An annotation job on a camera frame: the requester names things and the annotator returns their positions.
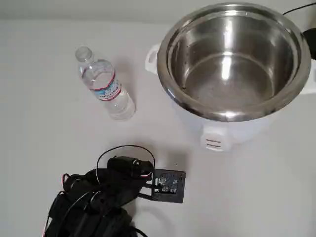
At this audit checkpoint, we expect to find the black wire loop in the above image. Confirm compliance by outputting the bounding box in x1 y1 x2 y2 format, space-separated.
96 145 157 179

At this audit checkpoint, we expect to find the black round object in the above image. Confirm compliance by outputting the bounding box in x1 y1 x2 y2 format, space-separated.
303 28 316 60

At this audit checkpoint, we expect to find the steel inner pot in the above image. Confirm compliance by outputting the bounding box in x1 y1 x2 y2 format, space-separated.
156 2 312 123

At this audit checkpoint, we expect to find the black camera board mount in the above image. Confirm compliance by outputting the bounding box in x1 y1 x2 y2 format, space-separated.
150 169 186 204

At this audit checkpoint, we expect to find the white rice cooker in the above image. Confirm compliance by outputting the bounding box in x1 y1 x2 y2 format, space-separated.
145 2 316 152

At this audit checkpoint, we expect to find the clear plastic water bottle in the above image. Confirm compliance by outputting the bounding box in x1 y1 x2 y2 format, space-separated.
75 45 136 121

